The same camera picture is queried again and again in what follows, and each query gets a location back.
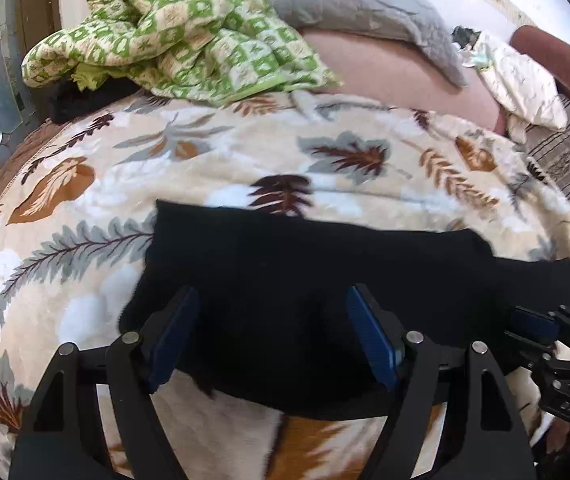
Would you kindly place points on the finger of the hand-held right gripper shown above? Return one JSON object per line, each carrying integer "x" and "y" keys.
{"x": 527, "y": 351}
{"x": 532, "y": 324}

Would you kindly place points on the leaf print fleece blanket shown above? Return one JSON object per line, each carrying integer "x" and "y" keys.
{"x": 215, "y": 175}

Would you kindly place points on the black pants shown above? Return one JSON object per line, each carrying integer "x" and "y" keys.
{"x": 275, "y": 270}

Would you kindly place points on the grey pillow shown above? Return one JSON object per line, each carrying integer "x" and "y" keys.
{"x": 355, "y": 0}

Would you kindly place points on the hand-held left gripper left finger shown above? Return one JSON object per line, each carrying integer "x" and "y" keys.
{"x": 175, "y": 342}

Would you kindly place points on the pink bedsheet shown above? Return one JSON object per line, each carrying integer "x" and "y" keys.
{"x": 390, "y": 75}

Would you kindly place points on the brown headboard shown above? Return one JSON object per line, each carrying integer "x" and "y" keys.
{"x": 550, "y": 49}

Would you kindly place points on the white patterned cloth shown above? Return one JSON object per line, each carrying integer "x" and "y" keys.
{"x": 520, "y": 80}

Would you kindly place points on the small dark object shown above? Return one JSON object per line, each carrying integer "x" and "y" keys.
{"x": 465, "y": 36}

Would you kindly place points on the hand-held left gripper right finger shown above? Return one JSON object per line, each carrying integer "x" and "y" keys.
{"x": 372, "y": 342}

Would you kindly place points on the black cloth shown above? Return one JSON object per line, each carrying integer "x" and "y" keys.
{"x": 70, "y": 102}

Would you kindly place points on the green checked quilt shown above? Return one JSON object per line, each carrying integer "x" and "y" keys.
{"x": 190, "y": 25}

